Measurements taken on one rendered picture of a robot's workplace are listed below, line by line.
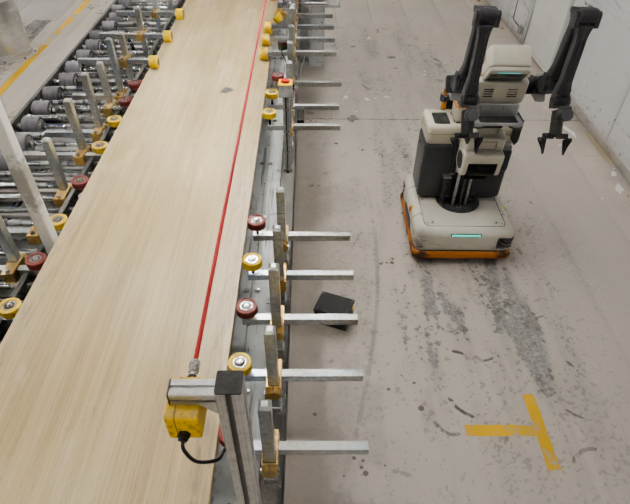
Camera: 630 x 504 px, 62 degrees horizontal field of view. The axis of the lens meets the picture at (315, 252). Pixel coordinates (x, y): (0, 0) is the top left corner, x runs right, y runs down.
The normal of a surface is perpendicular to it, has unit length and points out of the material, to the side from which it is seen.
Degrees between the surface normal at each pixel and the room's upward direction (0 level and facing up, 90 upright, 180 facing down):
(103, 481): 0
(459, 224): 0
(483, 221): 0
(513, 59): 42
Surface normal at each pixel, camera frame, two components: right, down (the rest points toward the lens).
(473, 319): 0.01, -0.74
